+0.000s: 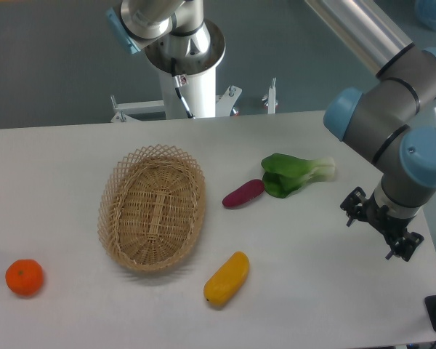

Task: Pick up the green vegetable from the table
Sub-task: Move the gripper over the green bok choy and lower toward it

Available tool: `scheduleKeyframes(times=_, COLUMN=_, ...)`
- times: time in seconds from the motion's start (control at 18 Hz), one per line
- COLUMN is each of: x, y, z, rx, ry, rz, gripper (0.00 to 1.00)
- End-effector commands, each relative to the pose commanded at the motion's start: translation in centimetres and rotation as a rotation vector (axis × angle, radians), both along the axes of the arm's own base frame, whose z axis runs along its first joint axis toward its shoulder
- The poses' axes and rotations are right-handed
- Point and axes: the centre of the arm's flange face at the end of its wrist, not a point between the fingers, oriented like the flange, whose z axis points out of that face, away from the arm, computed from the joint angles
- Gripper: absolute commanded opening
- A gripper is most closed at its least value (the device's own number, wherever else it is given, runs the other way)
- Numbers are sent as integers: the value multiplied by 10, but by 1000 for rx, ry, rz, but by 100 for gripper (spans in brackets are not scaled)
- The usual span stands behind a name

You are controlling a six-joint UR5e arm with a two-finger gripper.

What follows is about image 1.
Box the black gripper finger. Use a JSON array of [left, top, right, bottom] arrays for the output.
[[385, 231, 424, 262], [340, 187, 367, 226]]

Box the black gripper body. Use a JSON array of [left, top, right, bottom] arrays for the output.
[[362, 196, 411, 243]]

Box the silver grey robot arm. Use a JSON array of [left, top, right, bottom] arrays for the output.
[[106, 1, 436, 261]]

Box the green bok choy vegetable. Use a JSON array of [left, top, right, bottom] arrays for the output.
[[261, 153, 336, 198]]

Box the purple sweet potato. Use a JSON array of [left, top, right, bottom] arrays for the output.
[[222, 179, 265, 209]]

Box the yellow mango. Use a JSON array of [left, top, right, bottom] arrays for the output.
[[203, 251, 250, 308]]

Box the woven wicker basket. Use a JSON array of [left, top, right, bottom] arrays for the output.
[[97, 145, 206, 273]]

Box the blue plastic bag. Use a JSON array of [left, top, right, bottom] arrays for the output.
[[414, 0, 436, 31]]

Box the orange tangerine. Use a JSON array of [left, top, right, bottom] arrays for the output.
[[5, 259, 44, 297]]

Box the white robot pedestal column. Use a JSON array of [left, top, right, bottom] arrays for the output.
[[145, 20, 225, 119]]

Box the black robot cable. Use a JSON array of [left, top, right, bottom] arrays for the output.
[[170, 57, 195, 120]]

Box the white metal base frame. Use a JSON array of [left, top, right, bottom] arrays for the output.
[[110, 77, 280, 123]]

